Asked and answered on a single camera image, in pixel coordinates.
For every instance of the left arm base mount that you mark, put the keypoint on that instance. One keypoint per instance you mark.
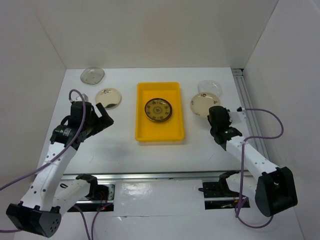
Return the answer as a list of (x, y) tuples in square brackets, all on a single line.
[(99, 198)]

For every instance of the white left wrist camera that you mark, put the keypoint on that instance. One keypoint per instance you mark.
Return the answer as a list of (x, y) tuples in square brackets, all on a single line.
[(84, 97)]

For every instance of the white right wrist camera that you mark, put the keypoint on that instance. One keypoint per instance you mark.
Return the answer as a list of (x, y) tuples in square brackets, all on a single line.
[(238, 116)]

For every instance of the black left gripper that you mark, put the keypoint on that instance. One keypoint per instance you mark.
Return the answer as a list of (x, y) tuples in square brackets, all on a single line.
[(108, 121)]

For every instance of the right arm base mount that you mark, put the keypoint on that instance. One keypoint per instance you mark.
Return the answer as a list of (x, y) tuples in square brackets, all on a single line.
[(217, 195)]

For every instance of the yellow ornate plate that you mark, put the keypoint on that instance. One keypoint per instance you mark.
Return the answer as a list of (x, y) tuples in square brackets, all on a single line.
[(158, 110)]

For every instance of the yellow plastic bin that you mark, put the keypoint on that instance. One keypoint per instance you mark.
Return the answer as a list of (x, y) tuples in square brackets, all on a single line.
[(171, 130)]

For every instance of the smoky clear glass plate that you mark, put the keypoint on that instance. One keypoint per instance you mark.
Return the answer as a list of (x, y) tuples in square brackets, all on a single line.
[(92, 75)]

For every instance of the right side aluminium rail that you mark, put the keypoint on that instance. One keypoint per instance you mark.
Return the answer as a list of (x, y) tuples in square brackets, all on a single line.
[(251, 118)]

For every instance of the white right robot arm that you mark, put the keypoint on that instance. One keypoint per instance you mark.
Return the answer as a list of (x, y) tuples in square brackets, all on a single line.
[(271, 187)]

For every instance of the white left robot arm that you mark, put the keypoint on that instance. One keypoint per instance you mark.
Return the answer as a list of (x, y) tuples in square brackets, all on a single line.
[(41, 209)]

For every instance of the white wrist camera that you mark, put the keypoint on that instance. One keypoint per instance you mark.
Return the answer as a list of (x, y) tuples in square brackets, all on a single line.
[(84, 97), (238, 116)]

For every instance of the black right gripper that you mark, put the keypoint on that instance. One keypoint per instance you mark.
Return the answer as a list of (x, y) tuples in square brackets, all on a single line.
[(228, 116)]

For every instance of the aluminium table rail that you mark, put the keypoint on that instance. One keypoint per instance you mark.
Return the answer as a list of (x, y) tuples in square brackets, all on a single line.
[(158, 176)]

